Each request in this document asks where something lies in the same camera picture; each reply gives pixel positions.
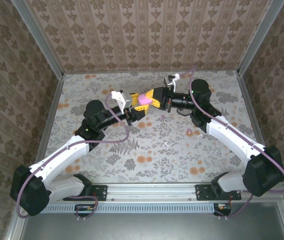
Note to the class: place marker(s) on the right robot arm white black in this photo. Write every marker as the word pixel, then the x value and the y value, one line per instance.
pixel 231 140

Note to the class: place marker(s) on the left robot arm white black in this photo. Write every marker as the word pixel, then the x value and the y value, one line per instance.
pixel 62 157

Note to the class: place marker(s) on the floral patterned table cover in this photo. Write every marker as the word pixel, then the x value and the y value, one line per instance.
pixel 156 160

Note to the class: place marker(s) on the black wiring junction box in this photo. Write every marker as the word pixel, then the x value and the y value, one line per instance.
pixel 83 211
pixel 222 208

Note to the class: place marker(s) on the grey metal shelf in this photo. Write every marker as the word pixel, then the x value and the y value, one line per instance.
pixel 156 227

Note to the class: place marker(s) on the aluminium side rail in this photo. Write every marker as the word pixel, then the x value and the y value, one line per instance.
pixel 50 117
pixel 253 112

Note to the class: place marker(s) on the aluminium frame post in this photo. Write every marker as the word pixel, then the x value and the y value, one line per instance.
pixel 38 40
pixel 257 37

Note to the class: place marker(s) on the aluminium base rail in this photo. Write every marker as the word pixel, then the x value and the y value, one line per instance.
pixel 151 192

